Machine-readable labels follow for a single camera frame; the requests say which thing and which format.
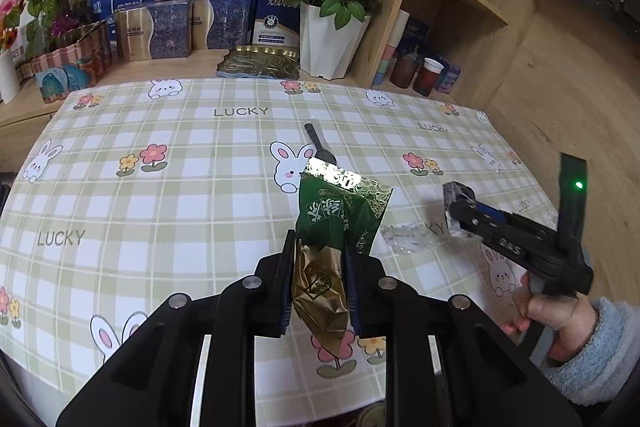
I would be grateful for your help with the green tea packet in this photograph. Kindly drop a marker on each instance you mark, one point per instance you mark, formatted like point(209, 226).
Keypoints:
point(330, 217)

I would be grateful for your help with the blue and gold gift box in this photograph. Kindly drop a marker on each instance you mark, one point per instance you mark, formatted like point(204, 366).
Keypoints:
point(222, 24)
point(155, 32)

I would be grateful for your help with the brown jar with white lid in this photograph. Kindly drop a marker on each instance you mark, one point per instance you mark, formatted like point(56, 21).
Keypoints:
point(428, 79)

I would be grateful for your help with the blue box with white label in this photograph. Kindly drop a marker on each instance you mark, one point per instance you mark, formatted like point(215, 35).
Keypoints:
point(272, 27)

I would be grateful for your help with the white vase with orange flowers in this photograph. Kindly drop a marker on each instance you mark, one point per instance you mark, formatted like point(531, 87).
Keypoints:
point(7, 77)

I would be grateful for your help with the black plastic spoon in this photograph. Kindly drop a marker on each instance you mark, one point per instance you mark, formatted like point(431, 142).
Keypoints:
point(317, 142)

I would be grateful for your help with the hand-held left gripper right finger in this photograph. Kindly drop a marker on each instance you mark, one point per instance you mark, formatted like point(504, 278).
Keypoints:
point(354, 302)

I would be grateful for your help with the wooden sideboard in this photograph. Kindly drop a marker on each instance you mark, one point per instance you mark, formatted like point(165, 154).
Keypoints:
point(150, 69)

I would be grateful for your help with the gold foil packet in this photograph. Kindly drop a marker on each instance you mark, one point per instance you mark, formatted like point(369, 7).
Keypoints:
point(320, 297)

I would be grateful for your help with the person's right forearm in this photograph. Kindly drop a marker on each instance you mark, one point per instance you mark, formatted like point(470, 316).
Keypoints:
point(600, 357)

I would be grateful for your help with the clear plastic wrapper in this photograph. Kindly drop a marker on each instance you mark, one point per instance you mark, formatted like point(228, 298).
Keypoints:
point(410, 242)

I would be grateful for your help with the wooden shelf unit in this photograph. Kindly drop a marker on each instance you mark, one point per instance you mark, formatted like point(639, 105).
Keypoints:
point(465, 37)

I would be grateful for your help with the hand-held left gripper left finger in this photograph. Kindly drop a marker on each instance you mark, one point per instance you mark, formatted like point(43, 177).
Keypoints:
point(286, 307)

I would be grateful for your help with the green checked bunny tablecloth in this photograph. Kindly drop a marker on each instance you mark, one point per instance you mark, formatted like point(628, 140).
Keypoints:
point(175, 187)

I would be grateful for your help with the person's right hand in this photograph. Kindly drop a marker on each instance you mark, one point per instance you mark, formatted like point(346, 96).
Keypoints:
point(560, 317)

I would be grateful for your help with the scalloped painted planter box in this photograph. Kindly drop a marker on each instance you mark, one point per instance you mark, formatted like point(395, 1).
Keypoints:
point(70, 67)

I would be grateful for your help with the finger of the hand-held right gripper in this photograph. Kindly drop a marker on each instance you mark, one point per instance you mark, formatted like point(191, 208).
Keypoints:
point(505, 242)
point(487, 209)

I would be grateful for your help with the small blue carton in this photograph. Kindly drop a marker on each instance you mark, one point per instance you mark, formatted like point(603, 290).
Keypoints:
point(449, 78)

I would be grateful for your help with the gold embossed tray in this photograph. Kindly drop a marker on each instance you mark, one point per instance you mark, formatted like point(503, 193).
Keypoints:
point(257, 62)

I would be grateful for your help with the stack of pastel paper cups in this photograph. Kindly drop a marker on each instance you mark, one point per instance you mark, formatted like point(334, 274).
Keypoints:
point(392, 52)

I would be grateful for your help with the brown cup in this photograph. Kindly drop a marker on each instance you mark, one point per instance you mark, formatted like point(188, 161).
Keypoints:
point(404, 73)

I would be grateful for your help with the dark blue printed box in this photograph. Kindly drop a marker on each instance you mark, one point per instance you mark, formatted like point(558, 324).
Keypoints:
point(417, 37)

